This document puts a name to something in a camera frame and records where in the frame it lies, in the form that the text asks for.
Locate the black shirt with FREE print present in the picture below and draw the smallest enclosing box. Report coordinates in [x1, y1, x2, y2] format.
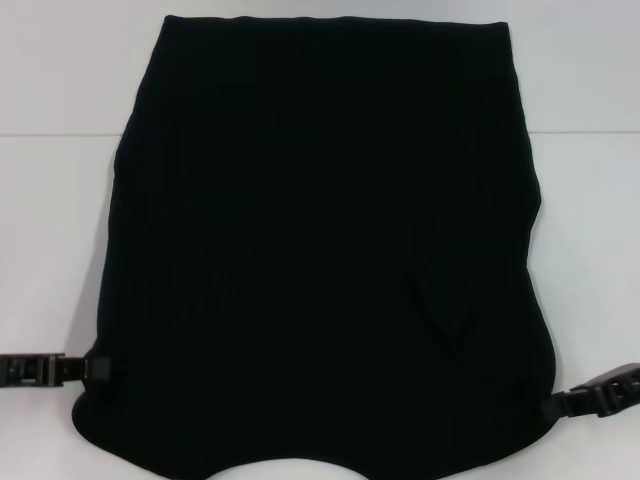
[68, 14, 557, 480]

